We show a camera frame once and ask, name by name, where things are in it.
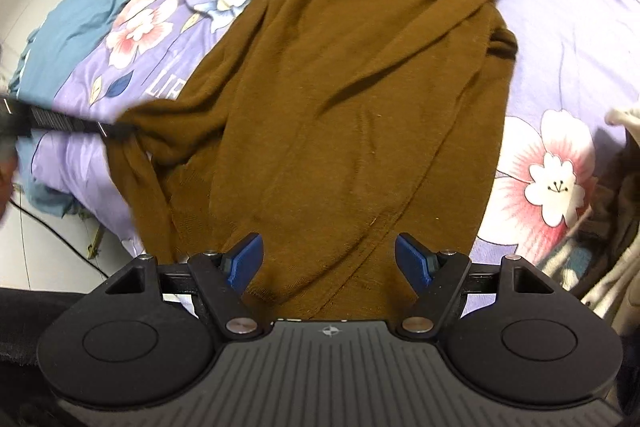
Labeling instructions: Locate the black floor cable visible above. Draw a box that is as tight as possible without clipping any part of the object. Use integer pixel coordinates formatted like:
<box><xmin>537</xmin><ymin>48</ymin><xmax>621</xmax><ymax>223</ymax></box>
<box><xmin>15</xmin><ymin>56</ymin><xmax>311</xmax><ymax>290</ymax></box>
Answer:
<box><xmin>7</xmin><ymin>199</ymin><xmax>110</xmax><ymax>279</ymax></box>

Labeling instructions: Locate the teal blue garment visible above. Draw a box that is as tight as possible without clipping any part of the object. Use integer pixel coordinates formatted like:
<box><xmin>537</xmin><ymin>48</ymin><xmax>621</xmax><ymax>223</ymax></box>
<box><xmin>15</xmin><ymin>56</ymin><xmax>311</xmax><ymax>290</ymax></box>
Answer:
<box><xmin>10</xmin><ymin>0</ymin><xmax>266</xmax><ymax>218</ymax></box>

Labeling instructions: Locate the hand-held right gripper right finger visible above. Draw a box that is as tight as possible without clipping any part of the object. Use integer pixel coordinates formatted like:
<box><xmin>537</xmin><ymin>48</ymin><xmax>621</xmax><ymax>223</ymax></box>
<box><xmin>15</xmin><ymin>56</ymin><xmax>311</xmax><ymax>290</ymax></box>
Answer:
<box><xmin>394</xmin><ymin>232</ymin><xmax>556</xmax><ymax>339</ymax></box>

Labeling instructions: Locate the brown knit sweater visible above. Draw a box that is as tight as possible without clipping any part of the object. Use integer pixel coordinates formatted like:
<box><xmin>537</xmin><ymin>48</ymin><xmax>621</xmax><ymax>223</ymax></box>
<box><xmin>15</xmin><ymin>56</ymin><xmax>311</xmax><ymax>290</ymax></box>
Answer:
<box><xmin>102</xmin><ymin>0</ymin><xmax>518</xmax><ymax>320</ymax></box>

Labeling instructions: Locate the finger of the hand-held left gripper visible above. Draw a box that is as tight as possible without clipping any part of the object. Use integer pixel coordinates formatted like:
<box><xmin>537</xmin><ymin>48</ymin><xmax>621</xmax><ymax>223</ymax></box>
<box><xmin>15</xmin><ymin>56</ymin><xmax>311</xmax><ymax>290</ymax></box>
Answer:
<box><xmin>27</xmin><ymin>104</ymin><xmax>138</xmax><ymax>142</ymax></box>

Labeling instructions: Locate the black cloth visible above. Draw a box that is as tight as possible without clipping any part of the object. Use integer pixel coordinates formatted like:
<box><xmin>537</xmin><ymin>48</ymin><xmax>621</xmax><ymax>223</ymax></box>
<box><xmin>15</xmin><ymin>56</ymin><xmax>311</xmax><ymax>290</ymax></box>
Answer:
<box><xmin>0</xmin><ymin>286</ymin><xmax>98</xmax><ymax>427</ymax></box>

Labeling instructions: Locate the purple floral blanket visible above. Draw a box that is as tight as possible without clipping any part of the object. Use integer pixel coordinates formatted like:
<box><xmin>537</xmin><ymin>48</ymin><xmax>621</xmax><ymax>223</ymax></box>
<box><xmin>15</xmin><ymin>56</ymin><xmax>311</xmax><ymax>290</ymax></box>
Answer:
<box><xmin>30</xmin><ymin>0</ymin><xmax>640</xmax><ymax>268</ymax></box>

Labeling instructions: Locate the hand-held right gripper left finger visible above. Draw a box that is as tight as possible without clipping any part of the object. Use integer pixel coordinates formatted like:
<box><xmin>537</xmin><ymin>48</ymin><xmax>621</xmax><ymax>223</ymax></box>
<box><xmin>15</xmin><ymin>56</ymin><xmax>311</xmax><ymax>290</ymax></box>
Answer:
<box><xmin>92</xmin><ymin>233</ymin><xmax>266</xmax><ymax>340</ymax></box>

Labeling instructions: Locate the dark brown garment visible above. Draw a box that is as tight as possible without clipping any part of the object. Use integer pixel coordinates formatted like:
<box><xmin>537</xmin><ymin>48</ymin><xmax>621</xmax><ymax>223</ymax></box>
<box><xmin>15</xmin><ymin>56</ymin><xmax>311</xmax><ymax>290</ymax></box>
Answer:
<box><xmin>582</xmin><ymin>144</ymin><xmax>640</xmax><ymax>273</ymax></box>

